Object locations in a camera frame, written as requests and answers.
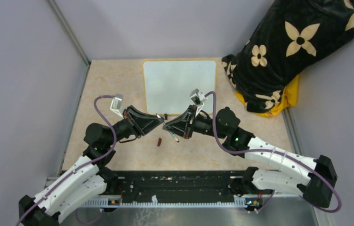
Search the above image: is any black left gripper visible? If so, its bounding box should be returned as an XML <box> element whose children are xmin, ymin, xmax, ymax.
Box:
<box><xmin>106</xmin><ymin>105</ymin><xmax>165</xmax><ymax>147</ymax></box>

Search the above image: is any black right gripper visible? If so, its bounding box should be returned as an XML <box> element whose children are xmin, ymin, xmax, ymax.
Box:
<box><xmin>163</xmin><ymin>105</ymin><xmax>227</xmax><ymax>140</ymax></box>

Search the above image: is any white marker pen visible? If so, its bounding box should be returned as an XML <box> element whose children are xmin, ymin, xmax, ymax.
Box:
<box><xmin>169</xmin><ymin>131</ymin><xmax>180</xmax><ymax>143</ymax></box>

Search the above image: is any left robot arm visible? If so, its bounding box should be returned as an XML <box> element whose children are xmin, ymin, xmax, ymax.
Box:
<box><xmin>17</xmin><ymin>106</ymin><xmax>164</xmax><ymax>226</ymax></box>

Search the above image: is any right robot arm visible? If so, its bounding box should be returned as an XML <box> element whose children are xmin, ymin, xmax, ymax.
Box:
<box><xmin>163</xmin><ymin>105</ymin><xmax>338</xmax><ymax>212</ymax></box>

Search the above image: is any yellow framed whiteboard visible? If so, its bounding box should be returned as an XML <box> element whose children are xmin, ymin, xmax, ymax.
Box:
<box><xmin>143</xmin><ymin>59</ymin><xmax>217</xmax><ymax>115</ymax></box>

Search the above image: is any yellow cloth under blanket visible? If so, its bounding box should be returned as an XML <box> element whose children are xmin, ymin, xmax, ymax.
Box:
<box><xmin>235</xmin><ymin>74</ymin><xmax>300</xmax><ymax>117</ymax></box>

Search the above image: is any black floral blanket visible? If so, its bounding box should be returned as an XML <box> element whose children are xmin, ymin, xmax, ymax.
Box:
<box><xmin>222</xmin><ymin>0</ymin><xmax>354</xmax><ymax>112</ymax></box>

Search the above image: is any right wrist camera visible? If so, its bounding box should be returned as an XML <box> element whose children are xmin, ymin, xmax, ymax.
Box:
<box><xmin>190</xmin><ymin>89</ymin><xmax>208</xmax><ymax>117</ymax></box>

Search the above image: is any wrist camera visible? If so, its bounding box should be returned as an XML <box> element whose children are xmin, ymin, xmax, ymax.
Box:
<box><xmin>110</xmin><ymin>94</ymin><xmax>124</xmax><ymax>118</ymax></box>
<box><xmin>190</xmin><ymin>89</ymin><xmax>208</xmax><ymax>117</ymax></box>

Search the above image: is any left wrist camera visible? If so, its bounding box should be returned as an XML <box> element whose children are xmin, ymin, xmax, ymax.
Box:
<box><xmin>110</xmin><ymin>94</ymin><xmax>124</xmax><ymax>118</ymax></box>

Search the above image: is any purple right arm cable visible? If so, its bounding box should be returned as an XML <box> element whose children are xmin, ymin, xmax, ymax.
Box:
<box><xmin>204</xmin><ymin>91</ymin><xmax>343</xmax><ymax>214</ymax></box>

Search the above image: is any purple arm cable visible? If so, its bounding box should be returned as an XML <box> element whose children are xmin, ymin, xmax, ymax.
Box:
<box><xmin>204</xmin><ymin>91</ymin><xmax>343</xmax><ymax>214</ymax></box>
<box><xmin>15</xmin><ymin>95</ymin><xmax>117</xmax><ymax>226</ymax></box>

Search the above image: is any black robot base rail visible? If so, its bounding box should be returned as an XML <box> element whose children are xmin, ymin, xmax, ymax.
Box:
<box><xmin>80</xmin><ymin>169</ymin><xmax>273</xmax><ymax>208</ymax></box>

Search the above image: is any aluminium frame post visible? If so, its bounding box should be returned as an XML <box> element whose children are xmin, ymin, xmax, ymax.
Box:
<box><xmin>46</xmin><ymin>0</ymin><xmax>91</xmax><ymax>66</ymax></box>

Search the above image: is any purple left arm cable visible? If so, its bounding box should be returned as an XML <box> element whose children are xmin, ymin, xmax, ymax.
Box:
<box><xmin>15</xmin><ymin>95</ymin><xmax>117</xmax><ymax>226</ymax></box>

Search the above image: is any aluminium frame rail right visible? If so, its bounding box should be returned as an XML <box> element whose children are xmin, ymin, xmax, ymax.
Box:
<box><xmin>281</xmin><ymin>107</ymin><xmax>337</xmax><ymax>226</ymax></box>

